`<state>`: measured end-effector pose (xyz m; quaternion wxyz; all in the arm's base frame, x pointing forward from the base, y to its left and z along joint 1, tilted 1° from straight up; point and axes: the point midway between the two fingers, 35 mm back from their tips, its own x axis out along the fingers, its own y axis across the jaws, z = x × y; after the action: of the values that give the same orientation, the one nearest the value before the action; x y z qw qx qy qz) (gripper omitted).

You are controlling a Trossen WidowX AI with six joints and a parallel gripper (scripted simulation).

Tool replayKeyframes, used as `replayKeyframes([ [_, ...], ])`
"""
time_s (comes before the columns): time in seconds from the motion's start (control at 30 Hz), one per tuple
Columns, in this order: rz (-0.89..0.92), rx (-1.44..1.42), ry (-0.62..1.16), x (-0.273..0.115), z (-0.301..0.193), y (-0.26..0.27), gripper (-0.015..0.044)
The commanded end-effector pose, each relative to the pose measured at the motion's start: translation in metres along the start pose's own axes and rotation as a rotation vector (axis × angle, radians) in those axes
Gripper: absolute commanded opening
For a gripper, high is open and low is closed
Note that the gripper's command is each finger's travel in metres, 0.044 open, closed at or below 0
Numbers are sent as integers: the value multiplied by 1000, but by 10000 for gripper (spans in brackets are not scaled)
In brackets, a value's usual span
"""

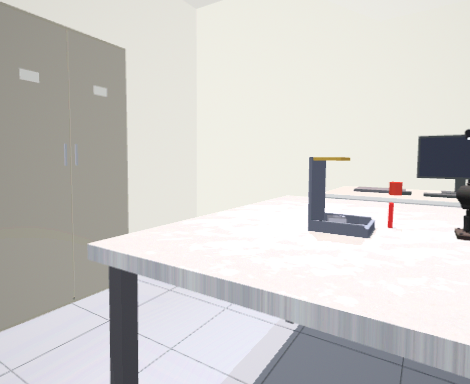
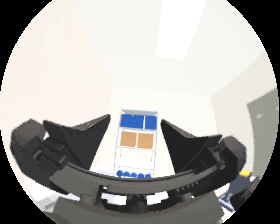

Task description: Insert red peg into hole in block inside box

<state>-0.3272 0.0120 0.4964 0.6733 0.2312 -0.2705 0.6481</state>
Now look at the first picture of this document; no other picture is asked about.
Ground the red peg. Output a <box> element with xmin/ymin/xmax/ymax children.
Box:
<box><xmin>388</xmin><ymin>203</ymin><xmax>394</xmax><ymax>228</ymax></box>

